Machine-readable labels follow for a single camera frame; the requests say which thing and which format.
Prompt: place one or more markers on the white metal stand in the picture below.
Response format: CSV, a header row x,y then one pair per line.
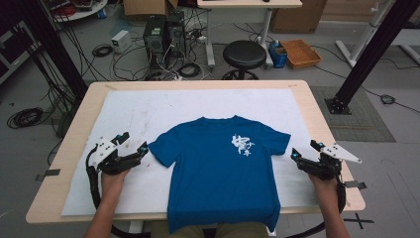
x,y
363,36

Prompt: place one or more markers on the black computer tower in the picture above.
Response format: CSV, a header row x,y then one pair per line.
x,y
154,38
175,33

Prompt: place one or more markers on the white desk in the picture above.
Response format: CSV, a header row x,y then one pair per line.
x,y
247,3

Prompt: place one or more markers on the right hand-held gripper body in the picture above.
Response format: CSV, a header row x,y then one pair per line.
x,y
325,167

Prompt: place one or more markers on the grey floor mat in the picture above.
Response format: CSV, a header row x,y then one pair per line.
x,y
360,125

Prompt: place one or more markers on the person's right hand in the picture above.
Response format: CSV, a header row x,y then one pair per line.
x,y
325,188

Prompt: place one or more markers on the grey tape strip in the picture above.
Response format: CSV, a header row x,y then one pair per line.
x,y
356,185
49,173

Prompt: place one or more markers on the blue box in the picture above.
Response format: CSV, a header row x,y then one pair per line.
x,y
277,56

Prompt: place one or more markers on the round white table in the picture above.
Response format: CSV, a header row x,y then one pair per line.
x,y
79,10

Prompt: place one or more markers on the large cardboard box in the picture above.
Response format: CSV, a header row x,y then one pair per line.
x,y
297,16

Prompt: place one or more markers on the person's left hand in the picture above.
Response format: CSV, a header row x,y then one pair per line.
x,y
113,185

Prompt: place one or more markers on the black tape cross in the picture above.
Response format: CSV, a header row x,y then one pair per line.
x,y
359,220

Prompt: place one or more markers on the black round stool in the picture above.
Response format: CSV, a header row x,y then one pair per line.
x,y
244,54

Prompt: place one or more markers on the white table mat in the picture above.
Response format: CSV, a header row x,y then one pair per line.
x,y
148,112

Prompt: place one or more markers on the blue t-shirt with white print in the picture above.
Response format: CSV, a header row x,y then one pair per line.
x,y
214,178

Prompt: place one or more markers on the orange tray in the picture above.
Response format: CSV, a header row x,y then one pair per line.
x,y
301,53

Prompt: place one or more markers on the cardboard box with open flap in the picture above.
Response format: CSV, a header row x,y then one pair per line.
x,y
145,7

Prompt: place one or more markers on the small white power supply box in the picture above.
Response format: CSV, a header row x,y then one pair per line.
x,y
121,41

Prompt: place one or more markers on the dark equipment rack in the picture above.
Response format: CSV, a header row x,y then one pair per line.
x,y
15,49

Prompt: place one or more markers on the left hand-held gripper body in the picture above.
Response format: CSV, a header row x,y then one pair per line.
x,y
110,160

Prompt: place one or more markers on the black aluminium frame post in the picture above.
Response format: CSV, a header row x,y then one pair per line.
x,y
52,46
373,56

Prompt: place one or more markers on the person's legs in khaki pants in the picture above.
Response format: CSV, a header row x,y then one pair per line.
x,y
185,231

